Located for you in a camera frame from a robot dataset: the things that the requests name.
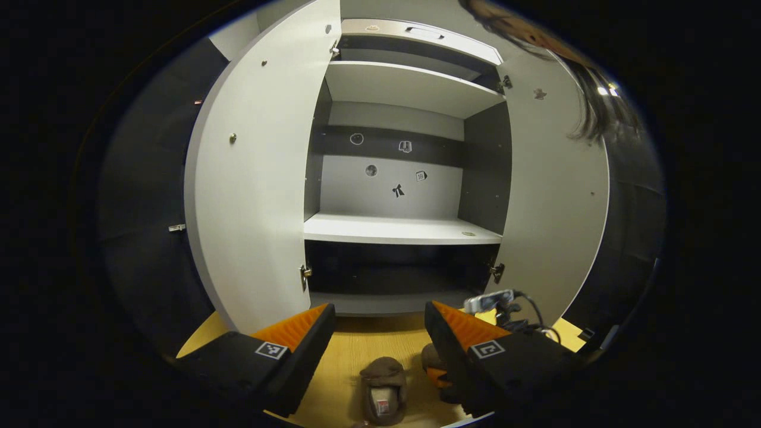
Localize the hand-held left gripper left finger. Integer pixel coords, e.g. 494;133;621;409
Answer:
172;303;337;418

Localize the white cabinet shelf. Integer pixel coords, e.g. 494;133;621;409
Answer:
304;213;503;246
325;61;506;119

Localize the black backdrop cloth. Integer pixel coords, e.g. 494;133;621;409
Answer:
98;39;666;357

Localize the white shoe cabinet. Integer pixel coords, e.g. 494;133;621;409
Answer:
303;18;513;316

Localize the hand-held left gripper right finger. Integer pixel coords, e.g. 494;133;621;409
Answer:
424;300;586;418

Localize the white shoe cabinet door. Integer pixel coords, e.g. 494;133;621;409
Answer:
184;0;342;335
485;51;610;326

